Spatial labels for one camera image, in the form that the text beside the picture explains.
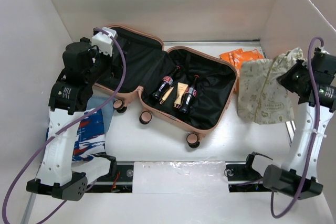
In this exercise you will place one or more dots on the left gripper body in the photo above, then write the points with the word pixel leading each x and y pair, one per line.
pixel 102 62

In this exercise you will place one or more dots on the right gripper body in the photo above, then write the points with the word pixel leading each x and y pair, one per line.
pixel 293 78

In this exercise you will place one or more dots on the cream green printed jacket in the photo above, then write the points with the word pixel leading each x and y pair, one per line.
pixel 261 99

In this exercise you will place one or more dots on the cola bottle red cap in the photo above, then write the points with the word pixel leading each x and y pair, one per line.
pixel 165 84

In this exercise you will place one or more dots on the slim cream cosmetic tube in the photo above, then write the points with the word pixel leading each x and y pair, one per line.
pixel 166 95

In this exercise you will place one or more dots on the wide cream cosmetic tube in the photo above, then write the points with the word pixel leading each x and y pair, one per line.
pixel 181 87

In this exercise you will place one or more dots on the pink suitcase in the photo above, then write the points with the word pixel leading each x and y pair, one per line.
pixel 140 64

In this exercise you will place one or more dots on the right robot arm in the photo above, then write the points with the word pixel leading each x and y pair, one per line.
pixel 297 175

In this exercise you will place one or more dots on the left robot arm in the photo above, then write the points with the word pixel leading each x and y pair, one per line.
pixel 57 176

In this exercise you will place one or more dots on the light blue denim garment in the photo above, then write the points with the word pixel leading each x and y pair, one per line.
pixel 107 110

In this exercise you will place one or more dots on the orange white patterned garment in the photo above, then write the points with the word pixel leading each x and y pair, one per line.
pixel 238 57

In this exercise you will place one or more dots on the blue white red shorts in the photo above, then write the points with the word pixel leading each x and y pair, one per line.
pixel 90 138

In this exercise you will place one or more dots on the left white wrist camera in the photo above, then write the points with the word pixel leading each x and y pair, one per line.
pixel 102 40

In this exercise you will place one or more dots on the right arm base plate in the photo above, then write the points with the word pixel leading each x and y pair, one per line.
pixel 242 179

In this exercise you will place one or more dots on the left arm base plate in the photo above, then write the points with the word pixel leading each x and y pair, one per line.
pixel 121 181

